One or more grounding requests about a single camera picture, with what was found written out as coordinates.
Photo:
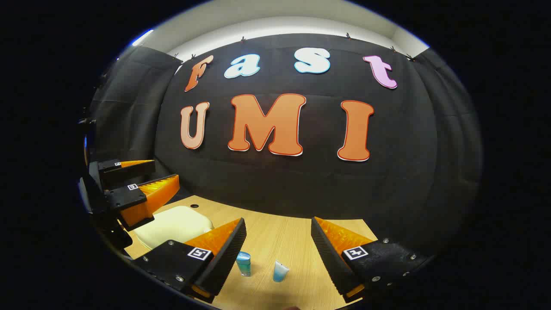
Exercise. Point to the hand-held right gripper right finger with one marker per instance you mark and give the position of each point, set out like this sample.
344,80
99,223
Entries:
329,254

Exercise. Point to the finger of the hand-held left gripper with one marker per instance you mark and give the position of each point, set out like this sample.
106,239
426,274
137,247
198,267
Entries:
125,168
148,198

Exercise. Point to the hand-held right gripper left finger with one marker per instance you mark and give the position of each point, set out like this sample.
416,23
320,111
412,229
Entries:
224,254

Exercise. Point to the blue skin care jar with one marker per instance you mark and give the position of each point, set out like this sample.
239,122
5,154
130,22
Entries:
243,263

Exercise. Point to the pale yellow suitcase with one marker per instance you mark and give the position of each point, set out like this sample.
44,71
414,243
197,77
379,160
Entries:
172,224

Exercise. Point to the blue white cream tube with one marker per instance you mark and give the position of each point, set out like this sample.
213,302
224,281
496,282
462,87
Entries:
280,272

